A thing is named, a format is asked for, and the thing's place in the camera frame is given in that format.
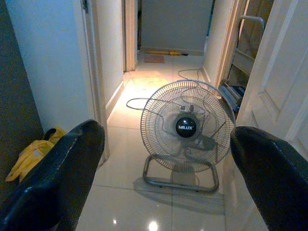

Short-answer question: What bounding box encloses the brown doormat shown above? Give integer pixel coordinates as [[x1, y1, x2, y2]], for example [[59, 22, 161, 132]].
[[144, 54, 166, 64]]

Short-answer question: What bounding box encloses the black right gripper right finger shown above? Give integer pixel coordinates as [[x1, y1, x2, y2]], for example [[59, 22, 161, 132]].
[[230, 126, 308, 231]]

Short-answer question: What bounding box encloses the white plain door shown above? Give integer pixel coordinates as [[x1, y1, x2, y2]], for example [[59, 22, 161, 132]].
[[5, 0, 96, 135]]

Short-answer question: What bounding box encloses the white panelled door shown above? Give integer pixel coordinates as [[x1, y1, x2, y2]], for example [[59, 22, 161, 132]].
[[235, 0, 308, 154]]

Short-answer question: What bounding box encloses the grey folding step ladder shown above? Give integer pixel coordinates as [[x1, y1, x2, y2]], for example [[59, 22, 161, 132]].
[[218, 15, 267, 113]]

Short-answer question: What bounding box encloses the grey Milux floor fan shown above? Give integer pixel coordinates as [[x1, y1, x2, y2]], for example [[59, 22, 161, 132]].
[[140, 79, 237, 193]]

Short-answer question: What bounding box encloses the yellow cloth bag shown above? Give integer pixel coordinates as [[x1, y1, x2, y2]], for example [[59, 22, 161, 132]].
[[5, 127, 67, 183]]

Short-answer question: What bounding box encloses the grey fan power cable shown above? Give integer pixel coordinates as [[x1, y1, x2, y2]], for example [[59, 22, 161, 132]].
[[126, 68, 219, 111]]

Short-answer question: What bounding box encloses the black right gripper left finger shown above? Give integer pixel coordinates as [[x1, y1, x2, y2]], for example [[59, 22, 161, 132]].
[[0, 119, 106, 231]]

